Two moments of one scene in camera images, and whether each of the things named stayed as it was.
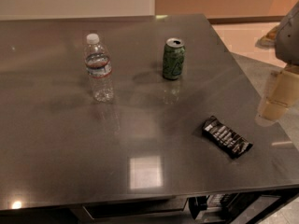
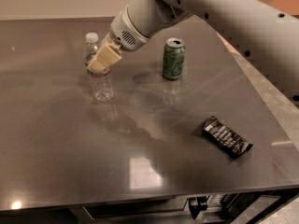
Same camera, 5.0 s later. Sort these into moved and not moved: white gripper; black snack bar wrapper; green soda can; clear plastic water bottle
Moved: white gripper
Not moved: green soda can; clear plastic water bottle; black snack bar wrapper
